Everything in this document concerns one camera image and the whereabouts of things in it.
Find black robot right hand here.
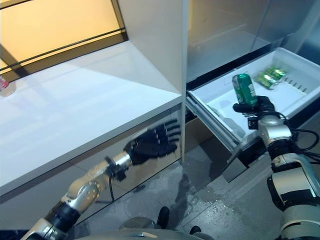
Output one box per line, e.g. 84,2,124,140
232,95,276,118

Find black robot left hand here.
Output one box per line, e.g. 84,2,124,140
124,133,179,166

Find green drink can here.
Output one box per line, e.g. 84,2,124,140
264,65,289,81
255,71,279,90
231,72,259,107

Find white fridge drawer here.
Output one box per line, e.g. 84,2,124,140
186,47,320,184

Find silver fridge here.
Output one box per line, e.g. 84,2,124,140
181,0,320,184

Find silver robot left leg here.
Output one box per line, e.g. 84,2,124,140
118,205,171,232

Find grey robot torso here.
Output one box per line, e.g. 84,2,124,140
82,226,201,240

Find white counter cabinet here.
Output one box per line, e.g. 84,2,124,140
0,41,186,226

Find white tall cabinet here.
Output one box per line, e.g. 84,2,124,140
117,0,189,96

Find yellow backlit window panel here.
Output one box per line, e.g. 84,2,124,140
0,0,130,76

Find red drink can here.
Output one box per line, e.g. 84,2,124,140
0,75,12,95

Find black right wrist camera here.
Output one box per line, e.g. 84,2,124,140
247,116,259,130

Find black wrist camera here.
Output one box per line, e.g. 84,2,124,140
104,156,126,181
247,116,259,130

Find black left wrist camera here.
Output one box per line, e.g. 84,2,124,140
104,156,126,181

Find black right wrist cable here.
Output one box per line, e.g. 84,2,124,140
284,128,320,161

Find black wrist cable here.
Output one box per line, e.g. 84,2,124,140
108,174,116,201
284,128,320,161

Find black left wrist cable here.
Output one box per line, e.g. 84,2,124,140
108,174,116,201

